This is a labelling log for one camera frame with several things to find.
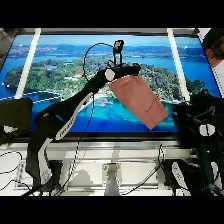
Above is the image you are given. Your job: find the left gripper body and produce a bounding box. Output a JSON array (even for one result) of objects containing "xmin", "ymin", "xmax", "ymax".
[{"xmin": 114, "ymin": 62, "xmax": 142, "ymax": 80}]

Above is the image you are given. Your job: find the pale pink garment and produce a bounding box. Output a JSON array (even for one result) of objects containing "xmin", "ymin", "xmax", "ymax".
[{"xmin": 108, "ymin": 74, "xmax": 170, "ymax": 131}]

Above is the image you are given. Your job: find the heap of clothes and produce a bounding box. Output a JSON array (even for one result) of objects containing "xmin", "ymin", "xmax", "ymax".
[{"xmin": 200, "ymin": 28, "xmax": 224, "ymax": 70}]

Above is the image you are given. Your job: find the black garment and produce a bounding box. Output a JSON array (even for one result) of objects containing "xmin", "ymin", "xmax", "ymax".
[{"xmin": 0, "ymin": 97, "xmax": 35, "ymax": 146}]

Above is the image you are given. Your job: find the silver frame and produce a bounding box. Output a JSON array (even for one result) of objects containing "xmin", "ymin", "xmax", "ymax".
[{"xmin": 0, "ymin": 132, "xmax": 224, "ymax": 197}]

